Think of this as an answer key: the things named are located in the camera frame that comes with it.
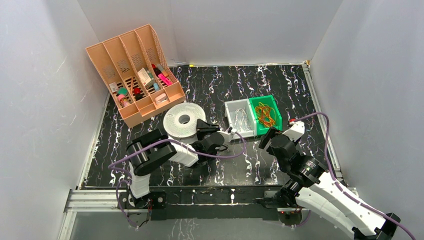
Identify white perforated filament spool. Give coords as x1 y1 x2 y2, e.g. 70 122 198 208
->
162 102 206 144

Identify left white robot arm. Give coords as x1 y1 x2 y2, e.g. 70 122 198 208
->
126 118 236 208

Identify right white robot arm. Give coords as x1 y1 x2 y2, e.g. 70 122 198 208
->
258 124 400 240

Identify green plastic bin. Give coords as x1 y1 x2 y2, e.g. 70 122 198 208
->
249 95 283 136

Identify white plastic bin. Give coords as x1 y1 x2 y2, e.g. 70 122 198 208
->
224 98 257 138

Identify white label box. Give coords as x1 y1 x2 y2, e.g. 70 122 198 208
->
137 68 154 89

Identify pink tape roll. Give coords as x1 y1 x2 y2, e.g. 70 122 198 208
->
117 87 131 108

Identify peach desk file organizer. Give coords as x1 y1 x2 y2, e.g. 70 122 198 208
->
86 24 186 128

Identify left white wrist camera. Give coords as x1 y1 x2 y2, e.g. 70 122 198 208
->
218 127 240 143

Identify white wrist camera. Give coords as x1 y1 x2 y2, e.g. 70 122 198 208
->
218 127 240 143
282 120 305 142

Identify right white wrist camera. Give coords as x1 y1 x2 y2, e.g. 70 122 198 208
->
282 120 305 142

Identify yellow and red wire bundle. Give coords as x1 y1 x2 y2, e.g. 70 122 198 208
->
254 101 277 128

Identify white wires in bin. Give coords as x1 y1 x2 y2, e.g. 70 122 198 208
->
231 107 254 133

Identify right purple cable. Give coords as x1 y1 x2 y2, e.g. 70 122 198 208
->
294 111 417 240

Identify purple cable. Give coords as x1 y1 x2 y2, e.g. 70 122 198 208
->
294 111 417 240
108 130 248 229

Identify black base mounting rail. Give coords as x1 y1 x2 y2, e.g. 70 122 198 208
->
151 185 302 223

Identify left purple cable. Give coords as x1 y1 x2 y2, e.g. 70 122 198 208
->
108 130 248 229

